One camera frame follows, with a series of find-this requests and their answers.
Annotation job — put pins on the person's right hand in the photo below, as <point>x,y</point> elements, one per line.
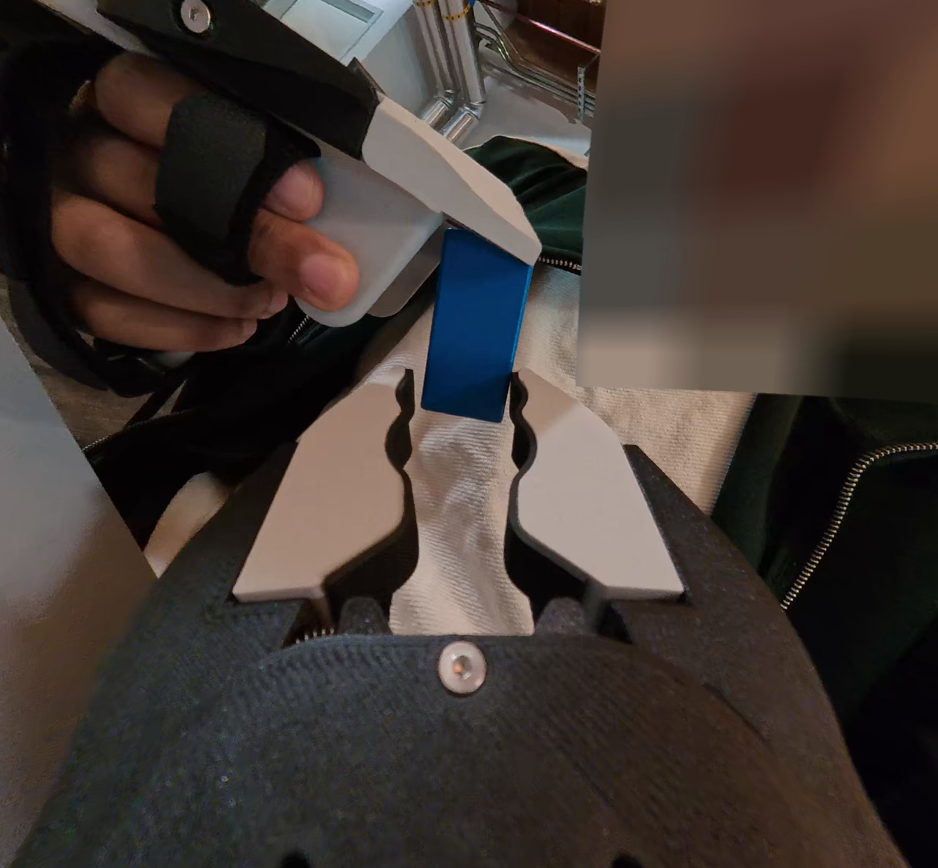
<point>110,245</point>

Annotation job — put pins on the blue rectangular block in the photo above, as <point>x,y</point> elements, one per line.
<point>476,326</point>

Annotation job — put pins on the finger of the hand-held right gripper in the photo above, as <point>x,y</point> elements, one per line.
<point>421,274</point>
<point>440,164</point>

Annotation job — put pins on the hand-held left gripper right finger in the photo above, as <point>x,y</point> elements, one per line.
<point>593,509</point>

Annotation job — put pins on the bundle of silver ducts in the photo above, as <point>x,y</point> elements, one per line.
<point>447,25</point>

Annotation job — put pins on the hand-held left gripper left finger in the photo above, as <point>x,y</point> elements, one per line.
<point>322,509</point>

